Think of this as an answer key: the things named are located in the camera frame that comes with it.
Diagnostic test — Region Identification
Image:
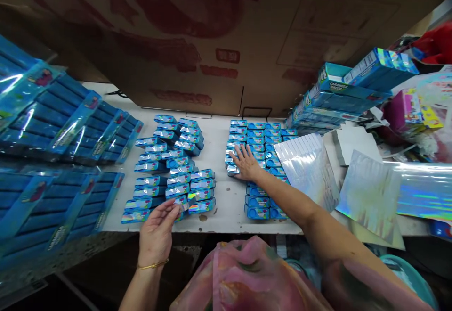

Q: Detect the person's right hand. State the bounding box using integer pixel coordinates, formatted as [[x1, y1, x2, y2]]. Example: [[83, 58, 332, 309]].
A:
[[228, 144, 270, 182]]

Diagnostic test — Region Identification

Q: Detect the person's left hand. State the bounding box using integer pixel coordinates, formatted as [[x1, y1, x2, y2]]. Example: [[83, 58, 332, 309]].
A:
[[138, 198, 183, 266]]

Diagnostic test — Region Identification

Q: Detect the small holographic sticker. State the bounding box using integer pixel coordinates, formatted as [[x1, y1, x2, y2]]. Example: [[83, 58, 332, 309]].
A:
[[173, 195, 199, 216]]

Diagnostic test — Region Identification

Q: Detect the group of plain blue boxes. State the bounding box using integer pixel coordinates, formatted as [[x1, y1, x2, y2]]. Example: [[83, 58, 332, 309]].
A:
[[224, 118, 299, 221]]

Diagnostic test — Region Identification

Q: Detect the stack of holographic sticker sheets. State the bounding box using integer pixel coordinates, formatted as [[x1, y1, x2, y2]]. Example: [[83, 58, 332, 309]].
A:
[[273, 132, 340, 213]]

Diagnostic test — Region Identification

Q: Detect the group of stickered blue boxes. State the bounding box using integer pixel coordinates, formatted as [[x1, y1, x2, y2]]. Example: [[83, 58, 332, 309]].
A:
[[121, 114, 217, 225]]

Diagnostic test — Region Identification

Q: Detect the white cardboard piece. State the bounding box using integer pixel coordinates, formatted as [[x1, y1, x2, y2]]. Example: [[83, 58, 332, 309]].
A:
[[324, 126, 384, 167]]

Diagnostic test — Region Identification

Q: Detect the stack of blue display cartons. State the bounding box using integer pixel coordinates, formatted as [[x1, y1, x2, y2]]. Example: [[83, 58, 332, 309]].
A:
[[284, 47, 420, 137]]

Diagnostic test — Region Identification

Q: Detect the single holographic sheet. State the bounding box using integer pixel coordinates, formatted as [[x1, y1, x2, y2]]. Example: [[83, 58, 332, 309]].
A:
[[334, 149, 403, 228]]

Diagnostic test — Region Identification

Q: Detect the large brown cardboard box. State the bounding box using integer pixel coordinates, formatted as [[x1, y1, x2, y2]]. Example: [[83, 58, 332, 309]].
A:
[[0, 0, 452, 118]]

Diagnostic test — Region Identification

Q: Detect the pile of wrapped blue packs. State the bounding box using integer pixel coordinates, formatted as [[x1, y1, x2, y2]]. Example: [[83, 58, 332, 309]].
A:
[[0, 34, 145, 259]]

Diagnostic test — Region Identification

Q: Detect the pink toy box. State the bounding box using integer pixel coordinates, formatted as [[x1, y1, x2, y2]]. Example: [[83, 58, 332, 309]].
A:
[[391, 87, 444, 132]]

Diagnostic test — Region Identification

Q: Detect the holographic film roll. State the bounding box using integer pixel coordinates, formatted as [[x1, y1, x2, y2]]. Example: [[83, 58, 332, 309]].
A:
[[382, 161, 452, 221]]

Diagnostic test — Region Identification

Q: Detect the teal plastic basin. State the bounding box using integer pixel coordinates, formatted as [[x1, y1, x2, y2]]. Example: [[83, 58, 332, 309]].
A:
[[379, 254, 439, 311]]

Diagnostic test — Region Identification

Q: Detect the red cloth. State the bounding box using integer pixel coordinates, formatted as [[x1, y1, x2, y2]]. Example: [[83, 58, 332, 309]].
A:
[[412, 20, 452, 65]]

